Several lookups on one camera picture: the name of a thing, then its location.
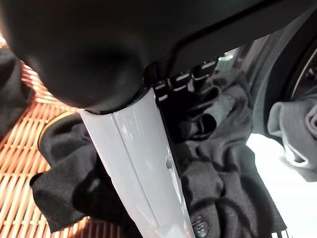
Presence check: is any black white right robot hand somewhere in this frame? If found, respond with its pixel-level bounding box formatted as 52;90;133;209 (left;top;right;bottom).
0;0;317;238

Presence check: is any black garment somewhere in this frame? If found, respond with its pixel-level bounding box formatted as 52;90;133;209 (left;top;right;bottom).
0;48;288;238

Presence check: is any white garment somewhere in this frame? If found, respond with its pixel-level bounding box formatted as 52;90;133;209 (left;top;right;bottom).
267;98;317;183

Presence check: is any dark grey washing machine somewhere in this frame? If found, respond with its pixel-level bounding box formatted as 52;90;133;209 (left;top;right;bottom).
244;7;317;142

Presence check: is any wicker laundry basket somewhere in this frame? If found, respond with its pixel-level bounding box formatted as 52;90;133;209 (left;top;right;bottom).
0;37;131;238

